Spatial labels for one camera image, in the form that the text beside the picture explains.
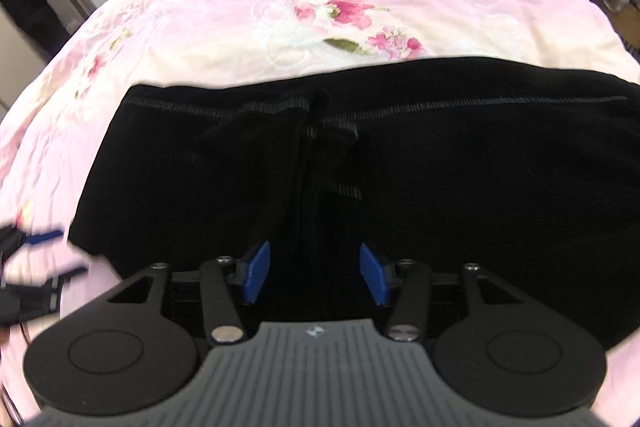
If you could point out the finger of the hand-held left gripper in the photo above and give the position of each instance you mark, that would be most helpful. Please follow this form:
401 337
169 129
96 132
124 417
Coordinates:
65 274
42 237

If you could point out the cardboard box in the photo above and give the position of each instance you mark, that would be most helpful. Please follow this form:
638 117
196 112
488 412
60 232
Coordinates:
627 29

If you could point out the pink floral blanket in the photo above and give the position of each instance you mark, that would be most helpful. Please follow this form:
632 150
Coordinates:
260 22

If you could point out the black pants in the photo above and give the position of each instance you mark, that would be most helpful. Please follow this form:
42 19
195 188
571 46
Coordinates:
450 187

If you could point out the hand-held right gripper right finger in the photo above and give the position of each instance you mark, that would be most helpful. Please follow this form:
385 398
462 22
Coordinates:
374 274

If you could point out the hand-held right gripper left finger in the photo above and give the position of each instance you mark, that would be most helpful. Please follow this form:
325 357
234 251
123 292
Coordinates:
257 271

